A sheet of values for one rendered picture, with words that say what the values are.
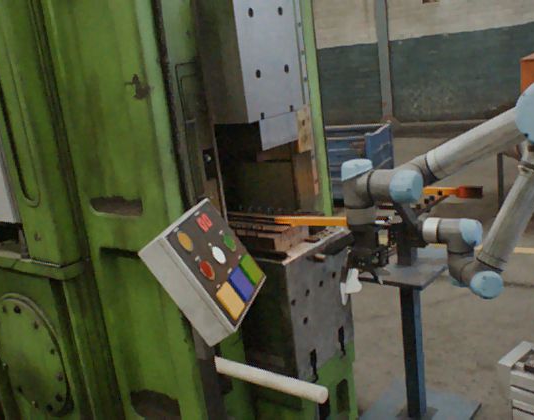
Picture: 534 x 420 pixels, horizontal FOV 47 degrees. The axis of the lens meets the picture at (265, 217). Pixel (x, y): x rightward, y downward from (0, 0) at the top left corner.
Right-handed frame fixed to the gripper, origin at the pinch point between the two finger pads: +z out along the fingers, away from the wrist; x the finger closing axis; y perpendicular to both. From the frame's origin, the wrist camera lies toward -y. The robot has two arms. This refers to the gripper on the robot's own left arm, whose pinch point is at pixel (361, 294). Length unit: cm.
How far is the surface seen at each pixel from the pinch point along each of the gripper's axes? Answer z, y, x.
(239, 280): -8.6, -19.3, -23.9
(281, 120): -41, -48, 24
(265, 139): -37, -47, 15
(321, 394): 30.3, -11.5, -7.1
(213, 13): -76, -53, 7
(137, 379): 46, -92, -22
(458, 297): 94, -88, 189
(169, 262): -20, -18, -44
